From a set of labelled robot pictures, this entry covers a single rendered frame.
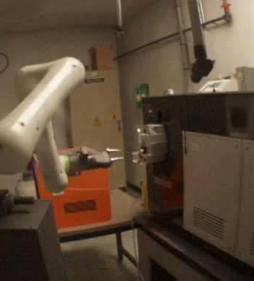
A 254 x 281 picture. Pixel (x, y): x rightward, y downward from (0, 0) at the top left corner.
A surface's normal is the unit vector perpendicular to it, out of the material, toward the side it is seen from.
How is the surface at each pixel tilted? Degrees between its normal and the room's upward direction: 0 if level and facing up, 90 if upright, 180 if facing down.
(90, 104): 90
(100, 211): 90
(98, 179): 90
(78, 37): 90
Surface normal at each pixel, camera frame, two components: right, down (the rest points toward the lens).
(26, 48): 0.38, 0.11
